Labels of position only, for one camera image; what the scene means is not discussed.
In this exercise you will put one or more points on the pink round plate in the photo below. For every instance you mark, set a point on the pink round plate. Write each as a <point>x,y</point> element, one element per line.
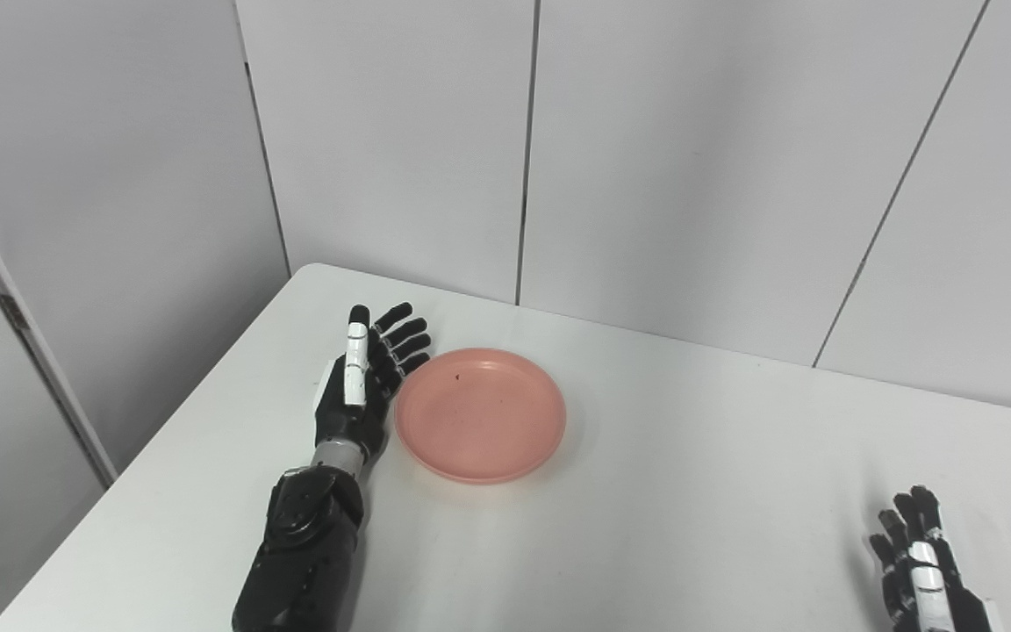
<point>481,414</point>

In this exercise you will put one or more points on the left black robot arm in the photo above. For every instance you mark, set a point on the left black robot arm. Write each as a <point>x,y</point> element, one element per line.
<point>308,544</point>

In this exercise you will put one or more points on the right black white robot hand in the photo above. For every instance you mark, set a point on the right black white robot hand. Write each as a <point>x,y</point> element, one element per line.
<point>922,570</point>

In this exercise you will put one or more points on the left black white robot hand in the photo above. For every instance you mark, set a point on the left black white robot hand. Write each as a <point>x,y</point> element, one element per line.
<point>356,395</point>

